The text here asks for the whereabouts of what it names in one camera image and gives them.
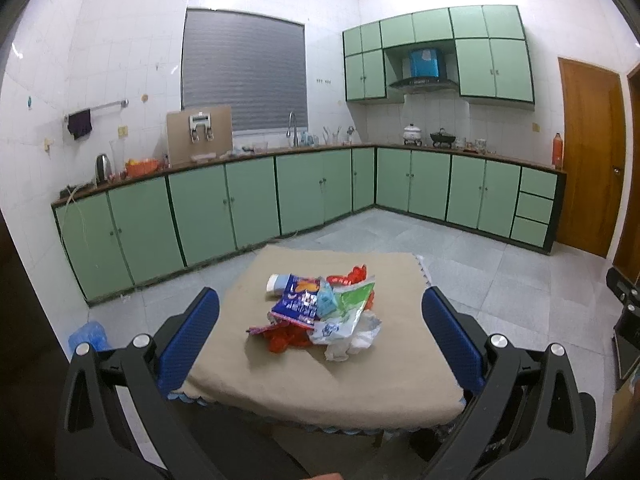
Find blue and white paper cup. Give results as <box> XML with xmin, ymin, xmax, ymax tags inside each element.
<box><xmin>266</xmin><ymin>274</ymin><xmax>292</xmax><ymax>296</ymax></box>

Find dark blue snack wrapper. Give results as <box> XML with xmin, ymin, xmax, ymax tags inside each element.
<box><xmin>268</xmin><ymin>274</ymin><xmax>320</xmax><ymax>330</ymax></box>

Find light blue milk carton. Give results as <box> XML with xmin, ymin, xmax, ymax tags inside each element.
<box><xmin>317</xmin><ymin>278</ymin><xmax>337</xmax><ymax>318</ymax></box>

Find white tissue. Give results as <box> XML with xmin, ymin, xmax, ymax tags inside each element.
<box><xmin>324</xmin><ymin>310</ymin><xmax>382</xmax><ymax>362</ymax></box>

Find red plastic bag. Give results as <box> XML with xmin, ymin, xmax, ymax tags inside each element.
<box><xmin>326</xmin><ymin>264</ymin><xmax>374</xmax><ymax>315</ymax></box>

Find green lower kitchen cabinets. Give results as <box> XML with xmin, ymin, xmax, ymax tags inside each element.
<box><xmin>52</xmin><ymin>146</ymin><xmax>566</xmax><ymax>304</ymax></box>

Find black cabinet with glass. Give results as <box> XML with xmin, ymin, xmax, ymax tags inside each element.
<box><xmin>613</xmin><ymin>304</ymin><xmax>640</xmax><ymax>389</ymax></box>

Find wooden door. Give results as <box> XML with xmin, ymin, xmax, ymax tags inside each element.
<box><xmin>613</xmin><ymin>66</ymin><xmax>639</xmax><ymax>285</ymax></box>
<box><xmin>556</xmin><ymin>58</ymin><xmax>626</xmax><ymax>257</ymax></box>

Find orange plastic basket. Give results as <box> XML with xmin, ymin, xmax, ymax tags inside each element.
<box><xmin>125</xmin><ymin>158</ymin><xmax>160</xmax><ymax>178</ymax></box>

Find steel electric kettle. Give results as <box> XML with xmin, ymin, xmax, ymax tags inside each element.
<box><xmin>96</xmin><ymin>154</ymin><xmax>113</xmax><ymax>185</ymax></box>

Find orange thermos bottle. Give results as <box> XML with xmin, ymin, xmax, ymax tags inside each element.
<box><xmin>552</xmin><ymin>132</ymin><xmax>564</xmax><ymax>169</ymax></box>

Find black wok on stove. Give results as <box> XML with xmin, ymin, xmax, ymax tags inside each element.
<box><xmin>430</xmin><ymin>128</ymin><xmax>457</xmax><ymax>150</ymax></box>

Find white cooking pot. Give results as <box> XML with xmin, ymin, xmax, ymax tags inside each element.
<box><xmin>402</xmin><ymin>124</ymin><xmax>422</xmax><ymax>146</ymax></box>

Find chrome sink faucet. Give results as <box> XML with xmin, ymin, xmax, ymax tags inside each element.
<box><xmin>285</xmin><ymin>110</ymin><xmax>299</xmax><ymax>148</ymax></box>

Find black range hood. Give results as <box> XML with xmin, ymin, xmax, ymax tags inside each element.
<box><xmin>387</xmin><ymin>48</ymin><xmax>458</xmax><ymax>93</ymax></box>

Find grey window blind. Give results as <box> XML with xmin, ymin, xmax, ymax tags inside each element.
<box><xmin>181</xmin><ymin>9</ymin><xmax>308</xmax><ymax>132</ymax></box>

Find dark towel on rail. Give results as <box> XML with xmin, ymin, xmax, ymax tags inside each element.
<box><xmin>66</xmin><ymin>108</ymin><xmax>92</xmax><ymax>141</ymax></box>

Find green upper wall cabinets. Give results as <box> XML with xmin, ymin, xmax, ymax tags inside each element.
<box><xmin>343</xmin><ymin>4</ymin><xmax>535</xmax><ymax>108</ymax></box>

